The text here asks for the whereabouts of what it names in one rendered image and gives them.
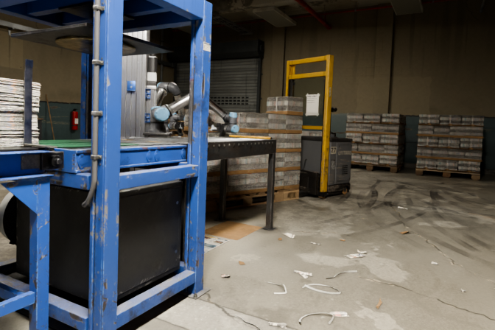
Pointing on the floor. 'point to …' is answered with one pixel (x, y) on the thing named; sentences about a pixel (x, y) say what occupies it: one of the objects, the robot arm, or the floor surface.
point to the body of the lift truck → (340, 158)
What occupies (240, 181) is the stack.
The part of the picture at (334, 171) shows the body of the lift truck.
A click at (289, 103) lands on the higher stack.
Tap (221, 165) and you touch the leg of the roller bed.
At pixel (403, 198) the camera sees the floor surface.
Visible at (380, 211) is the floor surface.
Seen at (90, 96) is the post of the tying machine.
